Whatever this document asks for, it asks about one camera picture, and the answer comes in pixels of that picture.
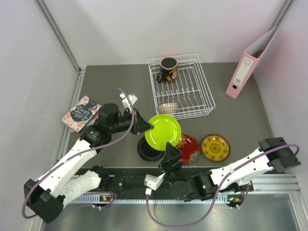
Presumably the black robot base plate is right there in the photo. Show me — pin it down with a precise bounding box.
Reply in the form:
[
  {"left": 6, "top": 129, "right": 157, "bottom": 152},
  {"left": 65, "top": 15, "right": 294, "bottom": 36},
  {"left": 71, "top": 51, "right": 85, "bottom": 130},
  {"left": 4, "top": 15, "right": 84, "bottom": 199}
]
[{"left": 84, "top": 167, "right": 254, "bottom": 199}]

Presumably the white cable duct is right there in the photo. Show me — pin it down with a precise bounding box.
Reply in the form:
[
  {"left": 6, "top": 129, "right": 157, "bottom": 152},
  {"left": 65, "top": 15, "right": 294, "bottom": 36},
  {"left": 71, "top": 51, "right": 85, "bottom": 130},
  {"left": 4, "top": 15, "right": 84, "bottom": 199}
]
[{"left": 72, "top": 193, "right": 231, "bottom": 205}]

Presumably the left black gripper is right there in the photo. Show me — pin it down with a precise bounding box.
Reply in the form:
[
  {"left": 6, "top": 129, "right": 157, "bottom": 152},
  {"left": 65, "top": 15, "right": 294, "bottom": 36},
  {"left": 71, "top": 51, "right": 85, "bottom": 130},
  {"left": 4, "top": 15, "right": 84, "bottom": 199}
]
[{"left": 109, "top": 108, "right": 153, "bottom": 135}]

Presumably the green plate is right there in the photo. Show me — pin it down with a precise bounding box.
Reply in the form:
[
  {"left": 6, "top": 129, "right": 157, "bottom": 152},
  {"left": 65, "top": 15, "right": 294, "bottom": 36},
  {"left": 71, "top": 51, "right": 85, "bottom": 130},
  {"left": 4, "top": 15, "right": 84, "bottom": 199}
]
[{"left": 144, "top": 115, "right": 182, "bottom": 151}]

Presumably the yellow brown plate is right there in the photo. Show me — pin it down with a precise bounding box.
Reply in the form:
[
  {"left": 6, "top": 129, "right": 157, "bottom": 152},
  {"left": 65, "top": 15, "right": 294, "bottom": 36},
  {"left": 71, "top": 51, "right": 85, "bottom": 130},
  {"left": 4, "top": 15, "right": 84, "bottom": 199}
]
[{"left": 201, "top": 134, "right": 230, "bottom": 162}]

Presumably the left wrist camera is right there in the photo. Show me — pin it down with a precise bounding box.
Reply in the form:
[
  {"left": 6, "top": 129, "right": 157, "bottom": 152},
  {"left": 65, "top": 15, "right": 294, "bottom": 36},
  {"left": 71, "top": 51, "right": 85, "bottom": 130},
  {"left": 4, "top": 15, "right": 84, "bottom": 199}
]
[{"left": 120, "top": 93, "right": 138, "bottom": 108}]

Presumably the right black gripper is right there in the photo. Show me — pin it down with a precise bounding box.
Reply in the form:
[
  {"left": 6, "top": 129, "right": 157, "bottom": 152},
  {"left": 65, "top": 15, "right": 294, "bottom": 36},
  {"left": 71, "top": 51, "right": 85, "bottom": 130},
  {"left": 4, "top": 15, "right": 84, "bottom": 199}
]
[{"left": 157, "top": 141, "right": 188, "bottom": 184}]

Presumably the floral cover book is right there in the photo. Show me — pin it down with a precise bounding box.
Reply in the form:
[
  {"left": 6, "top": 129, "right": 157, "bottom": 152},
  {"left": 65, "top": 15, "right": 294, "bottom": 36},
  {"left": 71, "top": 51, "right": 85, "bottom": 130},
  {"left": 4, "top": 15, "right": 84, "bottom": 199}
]
[{"left": 61, "top": 96, "right": 101, "bottom": 133}]

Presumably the red floral plate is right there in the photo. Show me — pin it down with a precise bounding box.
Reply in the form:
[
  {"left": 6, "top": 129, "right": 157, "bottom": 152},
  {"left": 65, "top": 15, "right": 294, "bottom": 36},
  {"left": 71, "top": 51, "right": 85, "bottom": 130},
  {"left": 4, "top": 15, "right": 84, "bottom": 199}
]
[{"left": 176, "top": 135, "right": 201, "bottom": 165}]

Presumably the black floral mug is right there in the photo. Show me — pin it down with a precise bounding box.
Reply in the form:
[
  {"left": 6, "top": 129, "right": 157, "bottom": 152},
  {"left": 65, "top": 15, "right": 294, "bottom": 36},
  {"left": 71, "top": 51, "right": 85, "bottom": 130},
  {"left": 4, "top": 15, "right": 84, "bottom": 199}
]
[{"left": 156, "top": 57, "right": 178, "bottom": 83}]

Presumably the white wire dish rack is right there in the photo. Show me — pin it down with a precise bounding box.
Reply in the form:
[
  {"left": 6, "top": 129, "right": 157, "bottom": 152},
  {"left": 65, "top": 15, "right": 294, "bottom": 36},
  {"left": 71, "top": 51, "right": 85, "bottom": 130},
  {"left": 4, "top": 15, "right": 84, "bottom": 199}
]
[{"left": 148, "top": 53, "right": 216, "bottom": 120}]

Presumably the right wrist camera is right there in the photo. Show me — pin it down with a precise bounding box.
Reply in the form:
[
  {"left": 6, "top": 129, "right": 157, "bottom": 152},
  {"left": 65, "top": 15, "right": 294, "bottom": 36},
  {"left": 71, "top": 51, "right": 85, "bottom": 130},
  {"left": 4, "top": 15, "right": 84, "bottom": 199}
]
[{"left": 144, "top": 173, "right": 165, "bottom": 195}]

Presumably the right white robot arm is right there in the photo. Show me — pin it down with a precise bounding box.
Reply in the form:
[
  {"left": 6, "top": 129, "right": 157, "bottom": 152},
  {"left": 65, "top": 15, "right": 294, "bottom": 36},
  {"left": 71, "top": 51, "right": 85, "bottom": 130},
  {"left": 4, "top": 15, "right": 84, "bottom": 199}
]
[{"left": 157, "top": 137, "right": 301, "bottom": 202}]

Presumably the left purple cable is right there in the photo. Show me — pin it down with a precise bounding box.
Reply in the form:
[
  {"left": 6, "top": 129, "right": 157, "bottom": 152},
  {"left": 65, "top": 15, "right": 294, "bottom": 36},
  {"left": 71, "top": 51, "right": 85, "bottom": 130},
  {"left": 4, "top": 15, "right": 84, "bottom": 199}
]
[{"left": 22, "top": 88, "right": 135, "bottom": 219}]

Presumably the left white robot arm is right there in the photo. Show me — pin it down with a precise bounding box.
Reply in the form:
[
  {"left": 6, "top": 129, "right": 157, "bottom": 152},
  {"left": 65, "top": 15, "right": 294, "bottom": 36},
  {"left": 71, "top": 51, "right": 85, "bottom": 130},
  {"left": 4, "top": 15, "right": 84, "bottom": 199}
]
[{"left": 23, "top": 103, "right": 153, "bottom": 223}]

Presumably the black plate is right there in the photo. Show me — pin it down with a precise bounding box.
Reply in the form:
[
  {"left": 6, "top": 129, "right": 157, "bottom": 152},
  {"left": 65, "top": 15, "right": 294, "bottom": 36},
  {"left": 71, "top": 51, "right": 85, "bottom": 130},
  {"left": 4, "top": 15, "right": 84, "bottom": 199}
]
[{"left": 137, "top": 137, "right": 164, "bottom": 162}]

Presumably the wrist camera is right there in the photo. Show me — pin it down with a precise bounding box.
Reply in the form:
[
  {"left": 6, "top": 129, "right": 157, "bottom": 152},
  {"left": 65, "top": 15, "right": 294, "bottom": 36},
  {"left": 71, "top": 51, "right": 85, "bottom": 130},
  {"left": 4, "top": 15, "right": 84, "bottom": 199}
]
[
  {"left": 120, "top": 93, "right": 138, "bottom": 108},
  {"left": 144, "top": 173, "right": 165, "bottom": 195}
]

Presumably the patterned ceramic bowl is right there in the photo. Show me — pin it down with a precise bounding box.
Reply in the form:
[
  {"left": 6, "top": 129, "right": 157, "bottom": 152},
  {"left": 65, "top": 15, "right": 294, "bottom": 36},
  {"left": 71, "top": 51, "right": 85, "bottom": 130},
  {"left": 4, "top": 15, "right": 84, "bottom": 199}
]
[{"left": 157, "top": 103, "right": 178, "bottom": 114}]

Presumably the pink ring binder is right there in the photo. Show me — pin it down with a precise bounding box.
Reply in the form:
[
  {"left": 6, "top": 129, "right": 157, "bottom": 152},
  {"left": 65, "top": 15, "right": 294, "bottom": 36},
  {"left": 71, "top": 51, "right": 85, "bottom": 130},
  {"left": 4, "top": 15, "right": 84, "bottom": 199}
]
[{"left": 226, "top": 26, "right": 278, "bottom": 99}]

